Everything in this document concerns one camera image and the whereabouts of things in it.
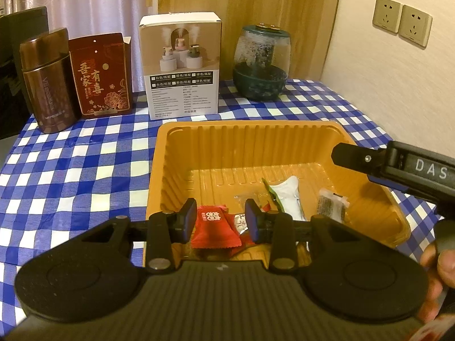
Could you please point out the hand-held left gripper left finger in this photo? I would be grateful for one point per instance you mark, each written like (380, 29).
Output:
(192, 220)

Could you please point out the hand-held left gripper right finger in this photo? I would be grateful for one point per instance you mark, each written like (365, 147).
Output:
(250, 220)

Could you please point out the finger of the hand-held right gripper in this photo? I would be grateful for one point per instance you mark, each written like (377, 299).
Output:
(355, 158)
(384, 183)

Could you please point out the silver snack packet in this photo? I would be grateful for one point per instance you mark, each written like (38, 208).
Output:
(241, 225)
(291, 195)

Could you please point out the red candy packet white print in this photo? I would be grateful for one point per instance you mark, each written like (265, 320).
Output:
(213, 223)

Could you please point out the green yellow candy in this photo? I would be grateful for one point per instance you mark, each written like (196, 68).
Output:
(272, 192)

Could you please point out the clear packet dark contents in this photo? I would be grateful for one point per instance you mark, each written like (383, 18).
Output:
(332, 206)

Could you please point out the orange plastic tray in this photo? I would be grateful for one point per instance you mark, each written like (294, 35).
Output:
(248, 149)

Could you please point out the person's right forearm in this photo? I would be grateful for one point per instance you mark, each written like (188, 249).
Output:
(426, 332)

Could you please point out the person's right hand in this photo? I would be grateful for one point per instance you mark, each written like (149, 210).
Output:
(446, 270)

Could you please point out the blue checked tablecloth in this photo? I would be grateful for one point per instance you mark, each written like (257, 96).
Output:
(89, 170)

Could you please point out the glass jar with green base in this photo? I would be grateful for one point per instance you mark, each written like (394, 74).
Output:
(261, 60)

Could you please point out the white humidifier box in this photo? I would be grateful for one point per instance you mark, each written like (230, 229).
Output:
(177, 64)

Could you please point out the red gift box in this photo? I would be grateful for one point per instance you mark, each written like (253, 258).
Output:
(99, 78)

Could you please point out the brown thermos flask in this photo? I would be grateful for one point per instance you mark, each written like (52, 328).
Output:
(49, 85)

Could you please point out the black glossy cabinet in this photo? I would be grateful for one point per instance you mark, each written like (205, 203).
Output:
(14, 60)

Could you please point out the pink sheer curtain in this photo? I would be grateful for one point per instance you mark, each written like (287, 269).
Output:
(89, 0)

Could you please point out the beige wall socket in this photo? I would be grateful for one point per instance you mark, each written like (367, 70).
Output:
(387, 15)
(415, 25)

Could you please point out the wooden wall panel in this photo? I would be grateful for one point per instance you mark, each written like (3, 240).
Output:
(248, 0)

